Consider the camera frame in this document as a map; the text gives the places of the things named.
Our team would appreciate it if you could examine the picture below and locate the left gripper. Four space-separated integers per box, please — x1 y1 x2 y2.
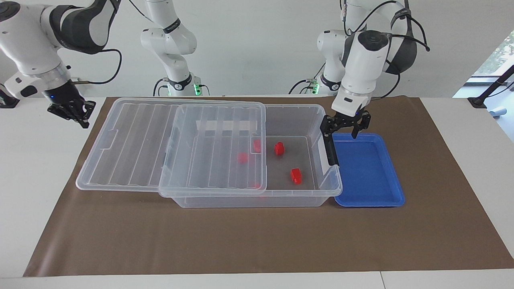
320 110 372 167

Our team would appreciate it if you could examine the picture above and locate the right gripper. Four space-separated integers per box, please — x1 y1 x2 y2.
42 80 97 129

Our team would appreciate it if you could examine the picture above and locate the clear plastic box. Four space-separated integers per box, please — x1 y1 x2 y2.
160 104 343 208

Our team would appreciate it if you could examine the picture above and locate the blue plastic tray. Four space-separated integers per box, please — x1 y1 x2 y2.
332 133 406 208

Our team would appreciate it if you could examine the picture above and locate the clear plastic lid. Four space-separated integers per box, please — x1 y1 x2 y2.
75 98 268 196

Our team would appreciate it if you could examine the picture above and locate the black stand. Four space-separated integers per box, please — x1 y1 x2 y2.
467 63 514 109

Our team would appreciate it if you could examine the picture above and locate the window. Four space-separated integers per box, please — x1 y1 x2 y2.
453 30 514 142

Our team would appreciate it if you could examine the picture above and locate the black cable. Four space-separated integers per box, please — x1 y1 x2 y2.
152 77 171 97
341 0 431 101
288 62 326 96
67 49 122 85

